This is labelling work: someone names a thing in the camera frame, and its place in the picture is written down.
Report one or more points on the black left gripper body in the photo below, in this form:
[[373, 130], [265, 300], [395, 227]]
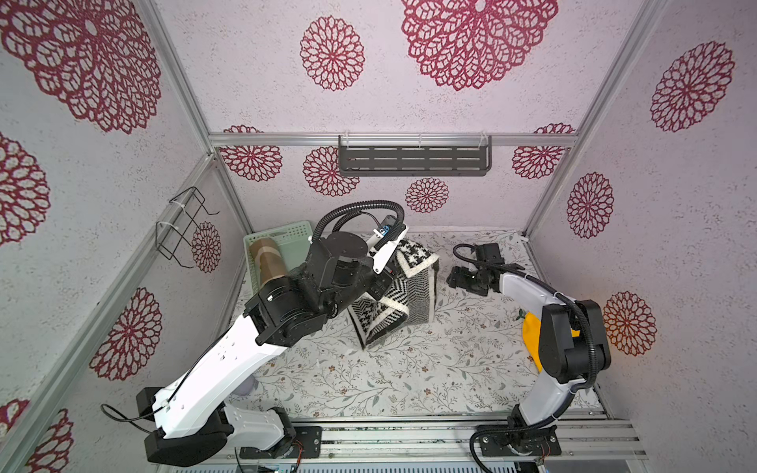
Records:
[[379, 282]]

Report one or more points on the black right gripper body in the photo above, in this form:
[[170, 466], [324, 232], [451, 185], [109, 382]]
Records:
[[467, 278]]

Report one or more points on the black white zigzag scarf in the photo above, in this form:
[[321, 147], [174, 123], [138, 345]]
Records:
[[410, 300]]

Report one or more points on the brown beige plaid scarf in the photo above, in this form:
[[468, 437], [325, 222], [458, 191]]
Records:
[[265, 262]]

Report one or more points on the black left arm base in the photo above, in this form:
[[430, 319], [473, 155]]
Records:
[[272, 435]]

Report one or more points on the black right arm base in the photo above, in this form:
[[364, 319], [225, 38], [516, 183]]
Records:
[[518, 439]]

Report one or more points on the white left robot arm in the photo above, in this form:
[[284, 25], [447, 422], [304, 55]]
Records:
[[193, 417]]

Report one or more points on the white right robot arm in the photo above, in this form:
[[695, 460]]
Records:
[[553, 394]]

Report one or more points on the mint green plastic basket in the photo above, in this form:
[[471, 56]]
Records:
[[293, 241]]

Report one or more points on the yellow fabric hat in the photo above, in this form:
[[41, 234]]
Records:
[[532, 340]]

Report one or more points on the dark grey wall shelf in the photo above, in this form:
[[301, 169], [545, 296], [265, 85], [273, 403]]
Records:
[[373, 160]]

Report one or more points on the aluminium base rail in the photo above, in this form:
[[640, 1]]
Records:
[[580, 435]]

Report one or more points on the black wire wall rack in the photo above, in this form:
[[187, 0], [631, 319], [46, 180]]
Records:
[[189, 239]]

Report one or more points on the aluminium corner frame post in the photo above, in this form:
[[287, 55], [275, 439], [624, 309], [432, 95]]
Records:
[[637, 38]]

